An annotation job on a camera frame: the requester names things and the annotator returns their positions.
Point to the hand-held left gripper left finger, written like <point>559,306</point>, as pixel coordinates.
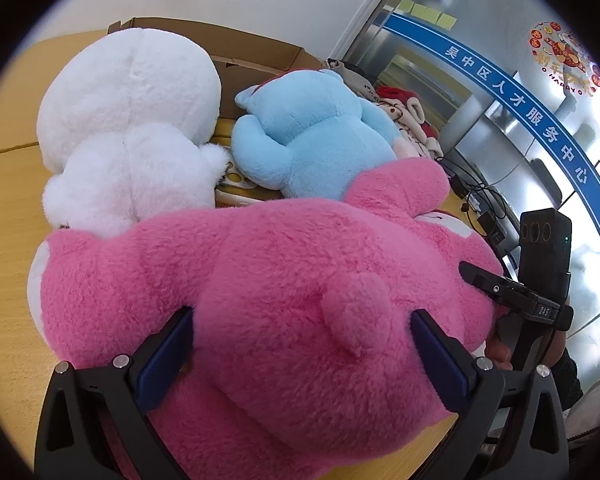
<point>162,360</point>

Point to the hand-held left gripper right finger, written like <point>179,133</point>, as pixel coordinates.
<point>437,360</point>

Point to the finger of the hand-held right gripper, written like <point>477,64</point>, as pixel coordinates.
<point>490,282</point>

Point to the pink plush bear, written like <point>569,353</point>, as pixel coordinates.
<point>280,285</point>

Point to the light blue plush toy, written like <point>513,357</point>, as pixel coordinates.
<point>310,145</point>

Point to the white plush panda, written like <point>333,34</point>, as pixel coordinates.
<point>125,125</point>

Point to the brown cardboard box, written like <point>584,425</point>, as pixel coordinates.
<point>260,45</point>

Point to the person's right hand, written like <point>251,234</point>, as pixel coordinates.
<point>497,352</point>

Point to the black power adapter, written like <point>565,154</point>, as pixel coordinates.
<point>485,221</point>

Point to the cream red printed cloth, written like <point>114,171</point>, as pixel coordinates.
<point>417,130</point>

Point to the blue banner strip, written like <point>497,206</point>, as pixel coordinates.
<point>500,80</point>

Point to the white plastic palette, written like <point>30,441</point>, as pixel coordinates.
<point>237,180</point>

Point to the red knitted hat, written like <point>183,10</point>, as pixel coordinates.
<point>397,94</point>

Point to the round red festive sticker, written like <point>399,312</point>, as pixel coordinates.
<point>567,57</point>

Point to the grey cloth bag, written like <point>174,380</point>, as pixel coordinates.
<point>362,80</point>

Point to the dark cloth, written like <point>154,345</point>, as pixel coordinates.
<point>350,66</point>

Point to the yellow sticky note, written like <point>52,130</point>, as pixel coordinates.
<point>406,7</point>
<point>447,20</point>
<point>425,12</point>

